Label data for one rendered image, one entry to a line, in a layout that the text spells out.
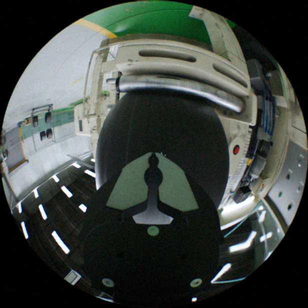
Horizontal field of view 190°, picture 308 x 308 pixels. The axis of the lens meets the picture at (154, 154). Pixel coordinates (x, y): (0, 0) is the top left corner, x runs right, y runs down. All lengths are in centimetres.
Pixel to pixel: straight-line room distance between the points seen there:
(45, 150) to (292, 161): 1202
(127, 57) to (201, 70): 15
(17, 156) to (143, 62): 1145
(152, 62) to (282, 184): 73
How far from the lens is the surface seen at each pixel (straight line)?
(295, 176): 66
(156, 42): 26
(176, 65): 22
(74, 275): 125
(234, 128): 42
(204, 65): 25
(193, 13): 108
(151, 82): 22
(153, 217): 18
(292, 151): 66
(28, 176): 1190
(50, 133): 552
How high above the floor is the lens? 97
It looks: 24 degrees up
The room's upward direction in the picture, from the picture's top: 176 degrees counter-clockwise
